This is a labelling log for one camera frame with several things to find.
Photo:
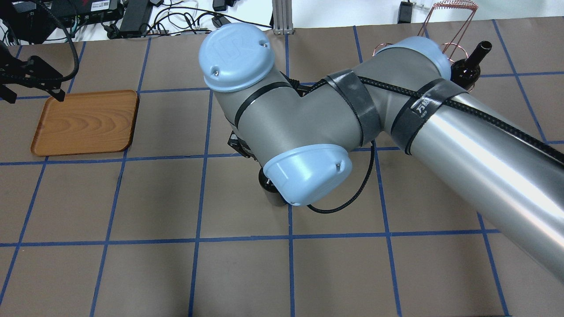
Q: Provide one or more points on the black power adapter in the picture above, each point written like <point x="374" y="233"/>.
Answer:
<point x="219" y="21"/>

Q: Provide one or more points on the aluminium frame post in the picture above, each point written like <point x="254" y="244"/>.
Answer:
<point x="282" y="17"/>

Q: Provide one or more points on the black electronics box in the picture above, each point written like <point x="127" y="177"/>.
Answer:
<point x="135" y="19"/>

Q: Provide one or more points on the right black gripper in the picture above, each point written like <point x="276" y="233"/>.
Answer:
<point x="266" y="182"/>

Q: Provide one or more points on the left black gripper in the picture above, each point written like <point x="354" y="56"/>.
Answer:
<point x="31" y="75"/>

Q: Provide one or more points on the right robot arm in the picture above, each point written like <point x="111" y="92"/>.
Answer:
<point x="302" y="141"/>

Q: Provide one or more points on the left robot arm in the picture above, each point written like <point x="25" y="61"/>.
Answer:
<point x="26" y="25"/>

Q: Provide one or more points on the dark wine bottle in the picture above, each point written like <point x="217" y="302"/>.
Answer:
<point x="272" y="193"/>
<point x="465" y="72"/>

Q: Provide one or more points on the copper wire bottle basket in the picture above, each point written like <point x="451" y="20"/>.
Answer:
<point x="446" y="23"/>

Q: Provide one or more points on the wooden tray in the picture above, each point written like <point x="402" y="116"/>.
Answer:
<point x="86" y="123"/>

